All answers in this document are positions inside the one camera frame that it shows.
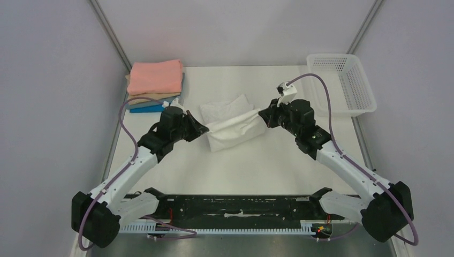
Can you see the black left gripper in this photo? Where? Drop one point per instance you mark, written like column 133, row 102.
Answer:
column 197, row 129

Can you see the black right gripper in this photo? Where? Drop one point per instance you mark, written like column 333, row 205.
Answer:
column 273, row 116

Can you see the white t shirt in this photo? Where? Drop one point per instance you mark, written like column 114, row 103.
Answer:
column 231, row 122

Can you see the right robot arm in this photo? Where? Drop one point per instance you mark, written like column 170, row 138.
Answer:
column 365, row 191

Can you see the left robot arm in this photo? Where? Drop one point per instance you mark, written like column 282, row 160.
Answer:
column 117, row 195

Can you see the blue folded t shirt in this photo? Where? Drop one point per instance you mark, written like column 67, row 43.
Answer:
column 144, row 108

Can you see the beige folded t shirt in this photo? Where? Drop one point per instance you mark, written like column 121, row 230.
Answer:
column 155, row 96

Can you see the pink folded t shirt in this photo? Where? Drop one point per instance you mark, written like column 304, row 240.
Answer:
column 162, row 77

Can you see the white plastic basket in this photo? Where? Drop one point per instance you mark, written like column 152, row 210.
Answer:
column 348, row 86

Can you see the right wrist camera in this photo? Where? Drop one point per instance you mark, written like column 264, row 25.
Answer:
column 287, row 92

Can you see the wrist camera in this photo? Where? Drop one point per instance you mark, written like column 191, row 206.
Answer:
column 174, row 103
column 287, row 92

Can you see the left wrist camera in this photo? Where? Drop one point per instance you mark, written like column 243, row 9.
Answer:
column 174, row 103

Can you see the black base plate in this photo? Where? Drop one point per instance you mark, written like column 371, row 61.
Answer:
column 239, row 211

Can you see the white cable duct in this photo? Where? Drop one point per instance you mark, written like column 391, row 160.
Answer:
column 151, row 227

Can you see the aluminium frame rails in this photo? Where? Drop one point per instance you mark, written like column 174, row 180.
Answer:
column 340, row 229

